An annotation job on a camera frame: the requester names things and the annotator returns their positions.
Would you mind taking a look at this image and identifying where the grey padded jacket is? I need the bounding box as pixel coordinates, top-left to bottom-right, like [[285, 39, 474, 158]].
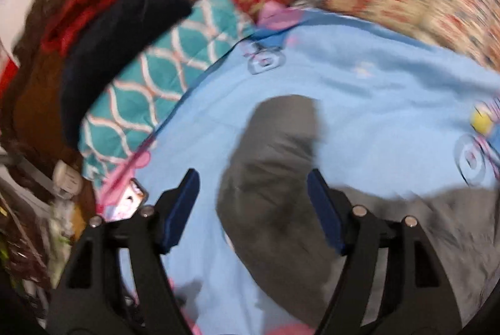
[[217, 95, 500, 328]]

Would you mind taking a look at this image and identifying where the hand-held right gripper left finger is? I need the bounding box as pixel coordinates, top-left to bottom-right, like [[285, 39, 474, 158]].
[[47, 168, 201, 335]]

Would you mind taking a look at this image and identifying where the teal wave-patterned cloth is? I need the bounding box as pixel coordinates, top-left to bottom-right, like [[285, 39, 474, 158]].
[[78, 0, 258, 183]]

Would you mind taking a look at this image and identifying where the smartphone with pink screen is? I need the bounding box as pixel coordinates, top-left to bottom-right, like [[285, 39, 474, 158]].
[[105, 177, 150, 223]]

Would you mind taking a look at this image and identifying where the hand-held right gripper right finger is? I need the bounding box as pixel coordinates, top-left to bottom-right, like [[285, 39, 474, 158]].
[[307, 169, 464, 335]]

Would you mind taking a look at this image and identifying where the blue cartoon pig bedsheet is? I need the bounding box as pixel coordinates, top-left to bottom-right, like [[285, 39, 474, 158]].
[[94, 7, 500, 335]]

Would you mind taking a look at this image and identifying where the white round plastic jar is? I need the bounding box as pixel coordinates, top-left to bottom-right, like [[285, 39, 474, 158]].
[[52, 160, 83, 197]]

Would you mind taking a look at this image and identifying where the dark navy cloth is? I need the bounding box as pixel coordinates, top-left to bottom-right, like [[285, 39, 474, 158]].
[[58, 0, 194, 152]]

